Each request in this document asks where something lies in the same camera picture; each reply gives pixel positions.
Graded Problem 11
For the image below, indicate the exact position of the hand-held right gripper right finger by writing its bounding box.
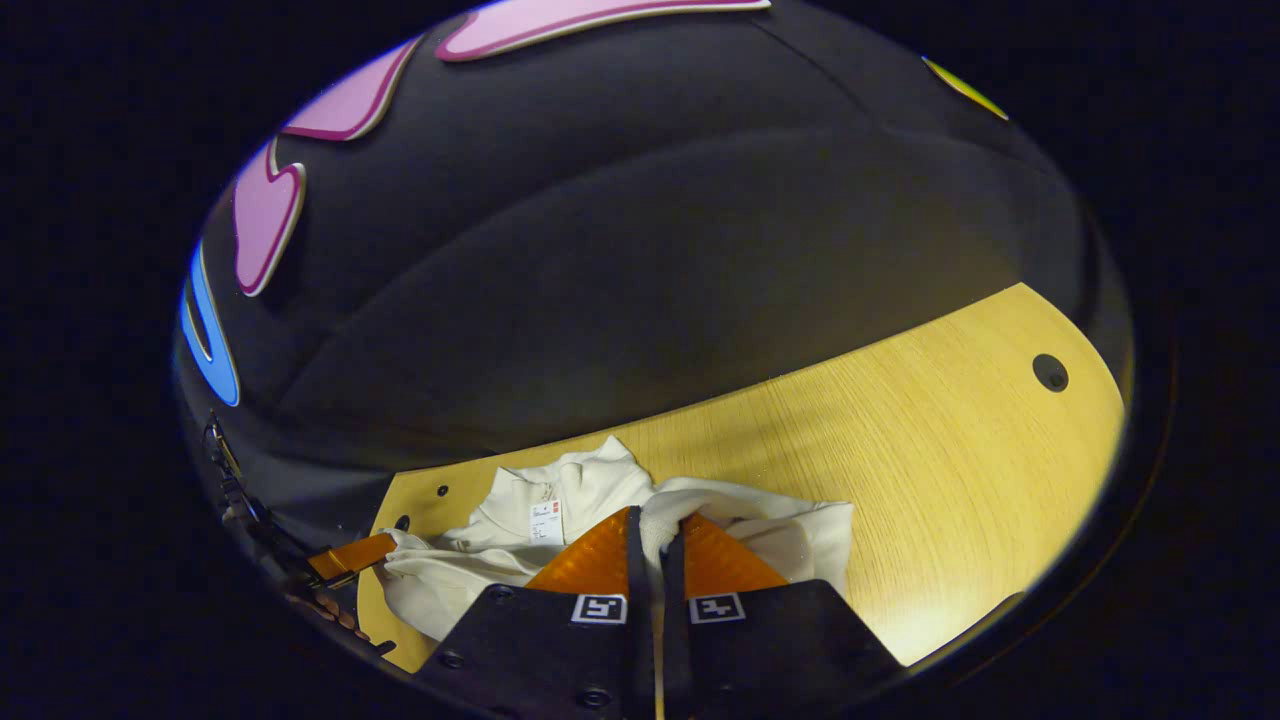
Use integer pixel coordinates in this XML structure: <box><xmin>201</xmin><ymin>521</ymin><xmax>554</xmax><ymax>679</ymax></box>
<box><xmin>660</xmin><ymin>510</ymin><xmax>907</xmax><ymax>720</ymax></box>

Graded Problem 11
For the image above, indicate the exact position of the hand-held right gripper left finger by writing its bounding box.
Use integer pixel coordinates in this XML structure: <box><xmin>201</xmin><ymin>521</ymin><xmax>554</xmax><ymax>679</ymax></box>
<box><xmin>413</xmin><ymin>505</ymin><xmax>657</xmax><ymax>720</ymax></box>

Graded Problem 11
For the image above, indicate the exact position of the white sweatshirt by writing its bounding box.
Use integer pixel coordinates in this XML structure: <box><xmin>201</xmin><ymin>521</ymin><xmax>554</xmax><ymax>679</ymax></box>
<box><xmin>376</xmin><ymin>435</ymin><xmax>856</xmax><ymax>643</ymax></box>

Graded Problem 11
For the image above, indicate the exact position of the black backdrop cloth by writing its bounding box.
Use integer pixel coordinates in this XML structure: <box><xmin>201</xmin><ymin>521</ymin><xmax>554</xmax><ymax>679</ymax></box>
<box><xmin>175</xmin><ymin>0</ymin><xmax>1137</xmax><ymax>561</ymax></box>

